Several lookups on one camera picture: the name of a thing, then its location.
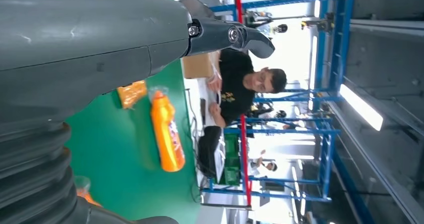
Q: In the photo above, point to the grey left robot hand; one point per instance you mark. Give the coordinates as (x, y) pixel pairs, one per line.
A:
(82, 43)

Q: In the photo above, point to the black smartphone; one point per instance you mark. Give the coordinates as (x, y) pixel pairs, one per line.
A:
(203, 111)

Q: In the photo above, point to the white table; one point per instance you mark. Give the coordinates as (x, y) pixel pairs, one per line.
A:
(197, 85)

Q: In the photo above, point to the brown cardboard box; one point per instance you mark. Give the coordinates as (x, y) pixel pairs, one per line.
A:
(198, 66)

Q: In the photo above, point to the person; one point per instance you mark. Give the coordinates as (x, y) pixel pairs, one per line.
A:
(261, 169)
(238, 83)

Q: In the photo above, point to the black carry bag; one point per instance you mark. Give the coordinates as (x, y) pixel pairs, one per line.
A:
(208, 149)

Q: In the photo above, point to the green crate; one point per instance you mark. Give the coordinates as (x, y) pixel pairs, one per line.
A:
(232, 159)

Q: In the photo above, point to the printed paper sheet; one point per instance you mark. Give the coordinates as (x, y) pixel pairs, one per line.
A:
(220, 163)

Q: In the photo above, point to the red pole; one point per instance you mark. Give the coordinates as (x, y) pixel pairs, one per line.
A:
(238, 0)
(245, 159)

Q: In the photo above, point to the yellow taped mat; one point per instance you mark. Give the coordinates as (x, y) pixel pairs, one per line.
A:
(132, 95)

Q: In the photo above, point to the blue metal rack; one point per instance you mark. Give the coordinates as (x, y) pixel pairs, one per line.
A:
(326, 156)
(342, 33)

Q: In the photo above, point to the ceiling light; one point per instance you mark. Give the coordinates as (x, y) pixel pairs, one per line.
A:
(361, 107)

